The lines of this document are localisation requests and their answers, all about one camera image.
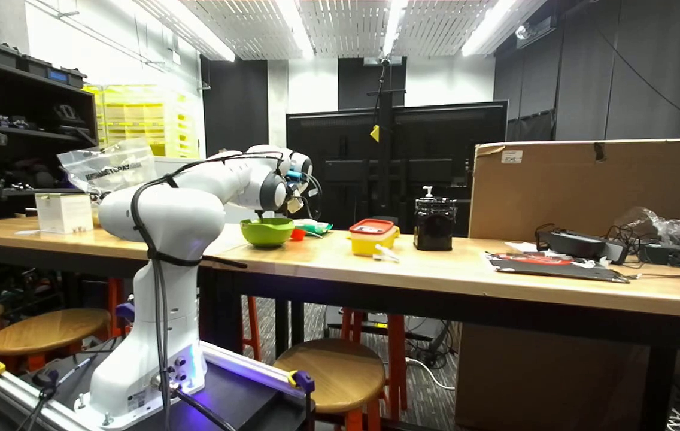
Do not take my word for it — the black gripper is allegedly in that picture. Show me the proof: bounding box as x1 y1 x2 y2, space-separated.
285 182 321 214

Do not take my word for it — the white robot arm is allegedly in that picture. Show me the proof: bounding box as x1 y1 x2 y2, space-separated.
81 145 314 431

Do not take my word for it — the green bowl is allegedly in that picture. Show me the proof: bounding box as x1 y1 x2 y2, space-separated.
241 218 295 249

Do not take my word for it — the green snack packet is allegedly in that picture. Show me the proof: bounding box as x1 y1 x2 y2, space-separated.
295 220 333 238

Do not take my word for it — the small red cup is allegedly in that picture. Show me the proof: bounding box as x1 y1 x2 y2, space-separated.
289 227 307 243

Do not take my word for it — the large black monitor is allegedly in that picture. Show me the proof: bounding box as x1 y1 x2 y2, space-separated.
288 100 507 236

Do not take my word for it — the yellow container with red lid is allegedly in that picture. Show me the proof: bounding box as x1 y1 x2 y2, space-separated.
346 218 400 256

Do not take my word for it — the round wooden stool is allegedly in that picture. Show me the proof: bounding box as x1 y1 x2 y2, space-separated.
275 337 386 431

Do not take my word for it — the clear zip bag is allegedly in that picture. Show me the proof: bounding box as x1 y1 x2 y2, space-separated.
57 140 155 195

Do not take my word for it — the large cardboard box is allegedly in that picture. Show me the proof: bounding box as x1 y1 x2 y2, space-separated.
470 140 680 240

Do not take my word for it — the clear plastic container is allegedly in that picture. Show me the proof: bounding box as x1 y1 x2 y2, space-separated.
36 191 93 236

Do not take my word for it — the black device on table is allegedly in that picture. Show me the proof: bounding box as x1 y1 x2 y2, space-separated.
533 225 628 263

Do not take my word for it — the wooden stool left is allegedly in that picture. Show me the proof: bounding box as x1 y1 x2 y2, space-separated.
0 310 109 369

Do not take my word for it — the black metal shelf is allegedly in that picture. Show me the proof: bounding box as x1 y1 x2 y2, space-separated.
0 43 96 218

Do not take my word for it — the crumpled plastic bag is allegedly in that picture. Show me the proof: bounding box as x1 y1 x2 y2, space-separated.
612 207 680 248

